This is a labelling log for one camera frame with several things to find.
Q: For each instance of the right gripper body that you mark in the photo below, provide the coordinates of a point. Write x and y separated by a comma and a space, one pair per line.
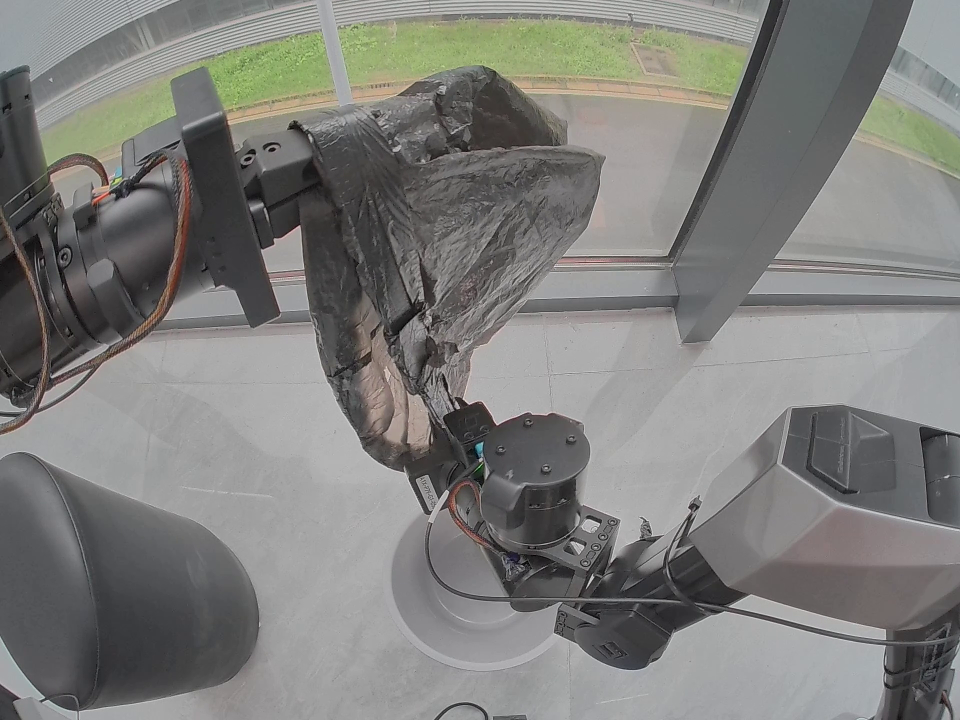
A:
427, 488

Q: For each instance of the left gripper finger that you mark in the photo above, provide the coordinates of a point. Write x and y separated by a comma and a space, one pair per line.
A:
281, 216
274, 162

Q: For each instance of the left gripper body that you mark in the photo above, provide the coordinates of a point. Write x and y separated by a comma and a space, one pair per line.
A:
150, 244

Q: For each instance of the black plastic bag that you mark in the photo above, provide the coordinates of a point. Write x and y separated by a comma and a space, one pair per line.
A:
465, 214

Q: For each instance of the white printed wrapper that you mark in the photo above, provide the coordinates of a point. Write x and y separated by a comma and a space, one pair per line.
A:
645, 527

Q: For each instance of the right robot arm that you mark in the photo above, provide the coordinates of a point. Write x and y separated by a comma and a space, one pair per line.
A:
810, 514

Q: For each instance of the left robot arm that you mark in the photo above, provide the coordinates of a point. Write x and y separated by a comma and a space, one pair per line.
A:
22, 312

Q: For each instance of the white trash bin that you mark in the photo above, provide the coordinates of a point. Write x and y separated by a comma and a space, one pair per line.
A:
480, 627

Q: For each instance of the dark grey round chair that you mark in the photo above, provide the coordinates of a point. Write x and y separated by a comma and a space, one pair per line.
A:
112, 589

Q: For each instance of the window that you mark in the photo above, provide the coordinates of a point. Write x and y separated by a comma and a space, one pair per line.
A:
795, 139

